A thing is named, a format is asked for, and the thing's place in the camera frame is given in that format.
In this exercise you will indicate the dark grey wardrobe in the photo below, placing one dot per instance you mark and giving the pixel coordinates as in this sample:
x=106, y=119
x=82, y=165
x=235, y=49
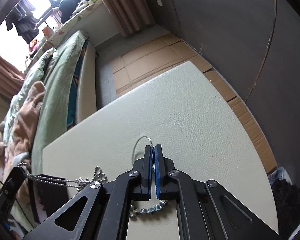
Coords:
x=255, y=46

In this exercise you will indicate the thin silver ring bangle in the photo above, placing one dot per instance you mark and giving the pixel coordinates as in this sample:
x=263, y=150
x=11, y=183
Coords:
x=139, y=147

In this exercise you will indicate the pink curtain left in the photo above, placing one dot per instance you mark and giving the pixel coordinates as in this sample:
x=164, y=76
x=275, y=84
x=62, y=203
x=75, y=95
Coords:
x=11, y=79

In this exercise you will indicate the pink curtain right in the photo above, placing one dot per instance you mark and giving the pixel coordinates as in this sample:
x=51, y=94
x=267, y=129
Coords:
x=129, y=16

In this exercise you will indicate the pink curtain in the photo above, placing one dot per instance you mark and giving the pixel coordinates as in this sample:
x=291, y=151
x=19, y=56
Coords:
x=11, y=79
x=129, y=16

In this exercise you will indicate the black bag on sill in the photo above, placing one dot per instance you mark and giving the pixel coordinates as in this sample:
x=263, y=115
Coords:
x=67, y=7

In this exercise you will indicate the dark hanging clothes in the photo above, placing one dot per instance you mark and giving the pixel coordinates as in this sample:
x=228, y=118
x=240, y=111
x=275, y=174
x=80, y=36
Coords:
x=21, y=17

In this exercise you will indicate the green sheet bed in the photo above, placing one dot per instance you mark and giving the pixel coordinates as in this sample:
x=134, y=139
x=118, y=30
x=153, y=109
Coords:
x=59, y=70

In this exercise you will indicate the cardboard floor sheets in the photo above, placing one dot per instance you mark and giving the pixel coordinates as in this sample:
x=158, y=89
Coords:
x=161, y=54

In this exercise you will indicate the green floral duvet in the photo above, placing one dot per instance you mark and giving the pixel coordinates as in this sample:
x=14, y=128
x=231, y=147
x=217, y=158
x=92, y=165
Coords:
x=35, y=73

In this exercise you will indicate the black jewelry box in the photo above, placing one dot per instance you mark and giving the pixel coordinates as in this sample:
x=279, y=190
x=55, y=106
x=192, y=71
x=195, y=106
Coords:
x=47, y=198

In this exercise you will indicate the window seat patterned cushion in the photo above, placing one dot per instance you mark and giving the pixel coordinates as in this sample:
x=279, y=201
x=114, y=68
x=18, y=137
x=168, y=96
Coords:
x=86, y=20

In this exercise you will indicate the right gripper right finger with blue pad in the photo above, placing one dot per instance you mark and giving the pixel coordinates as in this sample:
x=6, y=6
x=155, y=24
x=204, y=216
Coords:
x=206, y=210

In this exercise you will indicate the pink fleece blanket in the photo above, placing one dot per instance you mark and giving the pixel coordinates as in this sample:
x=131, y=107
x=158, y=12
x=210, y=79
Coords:
x=20, y=128

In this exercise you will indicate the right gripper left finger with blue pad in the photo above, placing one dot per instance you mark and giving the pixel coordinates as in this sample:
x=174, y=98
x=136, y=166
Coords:
x=100, y=211

